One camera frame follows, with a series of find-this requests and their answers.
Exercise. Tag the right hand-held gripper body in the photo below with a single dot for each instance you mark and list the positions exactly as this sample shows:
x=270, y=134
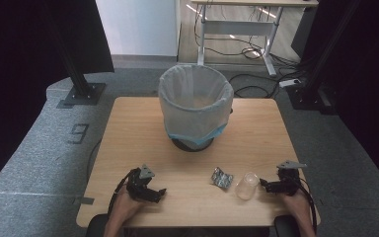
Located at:
x=288, y=181

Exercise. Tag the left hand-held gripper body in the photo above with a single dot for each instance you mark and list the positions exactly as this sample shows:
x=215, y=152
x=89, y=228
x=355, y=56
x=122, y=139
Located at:
x=139, y=186

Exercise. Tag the clear plastic cup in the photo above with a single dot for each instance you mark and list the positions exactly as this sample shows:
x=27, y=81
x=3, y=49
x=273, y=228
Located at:
x=247, y=187

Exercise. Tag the silver foil wrapper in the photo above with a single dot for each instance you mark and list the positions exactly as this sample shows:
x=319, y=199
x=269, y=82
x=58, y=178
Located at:
x=222, y=178

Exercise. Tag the trash bin with plastic liner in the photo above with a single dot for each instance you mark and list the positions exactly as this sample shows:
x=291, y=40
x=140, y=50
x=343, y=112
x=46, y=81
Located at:
x=194, y=115

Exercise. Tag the person's right hand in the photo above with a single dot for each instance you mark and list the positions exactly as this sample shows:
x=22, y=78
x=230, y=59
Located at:
x=297, y=202

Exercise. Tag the person's left hand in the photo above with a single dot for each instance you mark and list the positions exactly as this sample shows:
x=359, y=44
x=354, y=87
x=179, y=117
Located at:
x=123, y=204

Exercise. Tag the black chair armrest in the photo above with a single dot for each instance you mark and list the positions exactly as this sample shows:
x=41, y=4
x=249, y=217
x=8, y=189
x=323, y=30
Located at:
x=286, y=227
x=97, y=225

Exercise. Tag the grey floor tape strip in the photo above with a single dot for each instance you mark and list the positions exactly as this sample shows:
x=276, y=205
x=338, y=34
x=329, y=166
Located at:
x=86, y=200

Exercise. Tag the black metal stand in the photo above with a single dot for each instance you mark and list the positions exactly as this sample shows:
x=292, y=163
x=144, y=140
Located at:
x=79, y=85
x=312, y=89

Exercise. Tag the white power strip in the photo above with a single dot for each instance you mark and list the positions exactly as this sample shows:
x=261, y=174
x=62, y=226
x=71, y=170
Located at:
x=289, y=83

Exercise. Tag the dark curtain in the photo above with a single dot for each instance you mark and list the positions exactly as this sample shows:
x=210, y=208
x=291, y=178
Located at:
x=368, y=82
x=13, y=65

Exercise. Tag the white metal table frame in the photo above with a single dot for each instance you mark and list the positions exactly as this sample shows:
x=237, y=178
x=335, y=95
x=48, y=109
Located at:
x=240, y=28

